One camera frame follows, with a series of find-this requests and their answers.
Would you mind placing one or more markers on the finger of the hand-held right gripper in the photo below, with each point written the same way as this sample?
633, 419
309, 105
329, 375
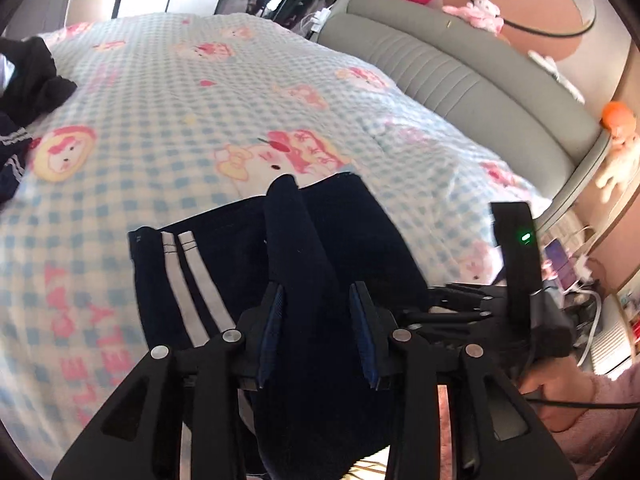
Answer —
470, 294
445, 319

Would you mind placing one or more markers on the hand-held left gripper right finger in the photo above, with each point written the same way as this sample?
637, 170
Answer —
365, 340

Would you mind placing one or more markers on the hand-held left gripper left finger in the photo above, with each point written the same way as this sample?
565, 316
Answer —
270, 340

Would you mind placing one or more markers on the navy pants with white stripes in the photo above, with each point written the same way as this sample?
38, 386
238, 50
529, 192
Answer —
310, 260

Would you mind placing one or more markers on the person's right forearm pink sleeve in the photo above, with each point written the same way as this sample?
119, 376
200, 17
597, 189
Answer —
610, 425

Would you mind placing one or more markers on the person's right hand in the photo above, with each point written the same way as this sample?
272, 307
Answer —
555, 390

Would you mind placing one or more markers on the purple screen phone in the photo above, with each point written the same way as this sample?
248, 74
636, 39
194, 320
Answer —
561, 262

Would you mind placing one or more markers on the white ribbed box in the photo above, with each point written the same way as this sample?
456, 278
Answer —
611, 347

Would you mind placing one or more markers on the orange-haired plush doll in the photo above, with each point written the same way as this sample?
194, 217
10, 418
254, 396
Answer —
619, 145

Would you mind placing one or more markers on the grey padded bed headboard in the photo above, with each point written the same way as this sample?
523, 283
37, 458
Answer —
450, 75

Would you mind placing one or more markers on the blue checkered cartoon printed blanket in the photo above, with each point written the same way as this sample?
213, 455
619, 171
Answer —
190, 125

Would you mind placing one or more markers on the pink and white plush toy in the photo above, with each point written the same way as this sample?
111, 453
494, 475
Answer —
479, 11

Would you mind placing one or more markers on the white charger plug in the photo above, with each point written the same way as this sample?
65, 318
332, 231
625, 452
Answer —
318, 17

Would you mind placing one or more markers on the navy garment with white stripes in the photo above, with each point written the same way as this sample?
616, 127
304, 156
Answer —
10, 160

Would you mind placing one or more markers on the black garment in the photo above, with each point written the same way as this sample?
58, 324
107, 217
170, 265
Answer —
32, 77

